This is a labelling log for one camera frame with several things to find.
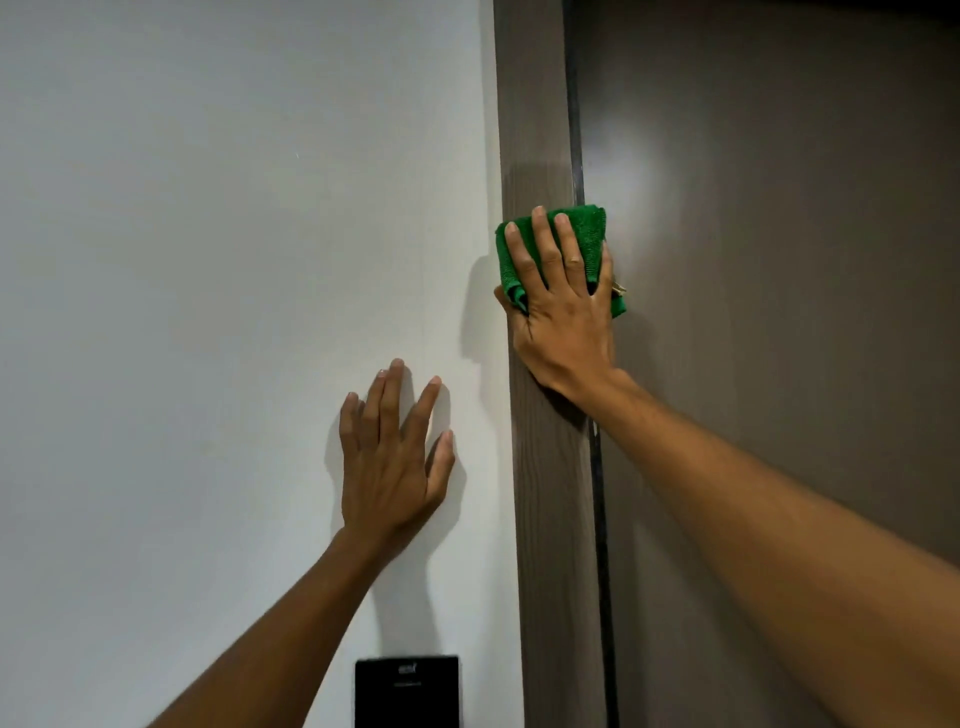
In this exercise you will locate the person's left hand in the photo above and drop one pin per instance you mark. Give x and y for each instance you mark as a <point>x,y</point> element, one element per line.
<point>386,484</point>

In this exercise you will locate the person's right hand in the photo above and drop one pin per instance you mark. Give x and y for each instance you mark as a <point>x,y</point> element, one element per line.
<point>566,337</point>

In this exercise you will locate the person's right middle finger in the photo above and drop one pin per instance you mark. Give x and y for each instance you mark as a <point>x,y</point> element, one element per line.
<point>550,249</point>

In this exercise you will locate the person's left little finger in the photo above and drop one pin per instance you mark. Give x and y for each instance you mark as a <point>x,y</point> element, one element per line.
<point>349,424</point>

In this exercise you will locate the person's left middle finger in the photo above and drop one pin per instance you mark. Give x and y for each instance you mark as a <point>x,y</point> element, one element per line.
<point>391,401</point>

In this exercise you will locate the person's right thumb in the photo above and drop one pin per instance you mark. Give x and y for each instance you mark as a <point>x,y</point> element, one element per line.
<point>510,301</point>

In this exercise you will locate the person's left thumb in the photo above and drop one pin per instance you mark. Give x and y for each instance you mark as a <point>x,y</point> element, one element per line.
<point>440,466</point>

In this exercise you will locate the person's right little finger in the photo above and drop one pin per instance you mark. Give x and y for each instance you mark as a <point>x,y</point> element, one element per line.
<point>605,274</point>

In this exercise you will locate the green microfibre cloth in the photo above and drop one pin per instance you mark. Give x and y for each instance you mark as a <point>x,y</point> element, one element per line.
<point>589,225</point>

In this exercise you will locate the person's right forearm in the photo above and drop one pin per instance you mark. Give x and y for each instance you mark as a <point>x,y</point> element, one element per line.
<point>772,540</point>

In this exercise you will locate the person's left forearm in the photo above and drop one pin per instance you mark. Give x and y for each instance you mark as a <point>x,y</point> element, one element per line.
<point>292,630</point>

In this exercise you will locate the black door seal strip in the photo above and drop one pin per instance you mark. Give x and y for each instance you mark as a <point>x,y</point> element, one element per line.
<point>574,112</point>

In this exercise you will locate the brown wooden door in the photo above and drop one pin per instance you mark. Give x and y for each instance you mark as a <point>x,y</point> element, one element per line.
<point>765,225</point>

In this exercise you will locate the brown wooden door frame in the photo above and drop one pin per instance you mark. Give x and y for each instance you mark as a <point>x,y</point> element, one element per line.
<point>555,525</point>

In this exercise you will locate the black wall panel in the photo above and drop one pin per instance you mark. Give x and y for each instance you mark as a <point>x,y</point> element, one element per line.
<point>406,694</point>

